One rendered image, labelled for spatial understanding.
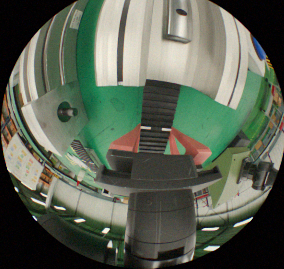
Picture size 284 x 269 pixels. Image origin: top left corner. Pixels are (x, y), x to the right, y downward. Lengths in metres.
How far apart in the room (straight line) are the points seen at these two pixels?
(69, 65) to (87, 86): 0.05
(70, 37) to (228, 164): 0.51
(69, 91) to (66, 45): 0.08
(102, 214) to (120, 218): 2.03
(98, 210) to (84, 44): 11.55
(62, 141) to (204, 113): 0.25
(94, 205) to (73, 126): 11.51
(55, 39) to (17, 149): 2.92
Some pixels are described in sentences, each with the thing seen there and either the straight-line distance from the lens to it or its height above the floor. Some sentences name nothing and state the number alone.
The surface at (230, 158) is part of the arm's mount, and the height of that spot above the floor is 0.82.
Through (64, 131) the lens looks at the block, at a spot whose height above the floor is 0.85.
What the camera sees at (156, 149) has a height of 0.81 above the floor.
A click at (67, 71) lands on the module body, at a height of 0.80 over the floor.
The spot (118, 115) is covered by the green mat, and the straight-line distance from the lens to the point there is 0.15.
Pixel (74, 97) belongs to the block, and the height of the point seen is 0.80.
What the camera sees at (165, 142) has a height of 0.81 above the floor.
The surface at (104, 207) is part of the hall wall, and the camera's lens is 11.30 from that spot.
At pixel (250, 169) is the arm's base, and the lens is 0.48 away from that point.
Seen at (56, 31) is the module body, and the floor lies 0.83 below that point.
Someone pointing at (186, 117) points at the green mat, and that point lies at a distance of 0.16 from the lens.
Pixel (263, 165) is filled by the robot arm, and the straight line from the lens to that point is 0.44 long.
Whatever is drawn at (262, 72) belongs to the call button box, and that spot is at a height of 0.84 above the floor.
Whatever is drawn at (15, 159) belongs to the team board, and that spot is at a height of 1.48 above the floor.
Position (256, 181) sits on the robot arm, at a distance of 0.45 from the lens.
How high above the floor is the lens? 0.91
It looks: 52 degrees down
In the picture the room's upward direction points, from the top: 175 degrees counter-clockwise
